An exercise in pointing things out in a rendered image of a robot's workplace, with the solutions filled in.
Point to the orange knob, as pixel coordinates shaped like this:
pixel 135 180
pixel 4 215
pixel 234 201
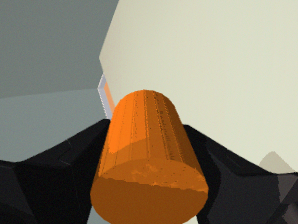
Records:
pixel 148 172

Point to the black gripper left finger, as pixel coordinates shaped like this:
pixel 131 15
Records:
pixel 54 186

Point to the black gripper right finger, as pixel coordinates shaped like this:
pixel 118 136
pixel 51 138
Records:
pixel 239 191

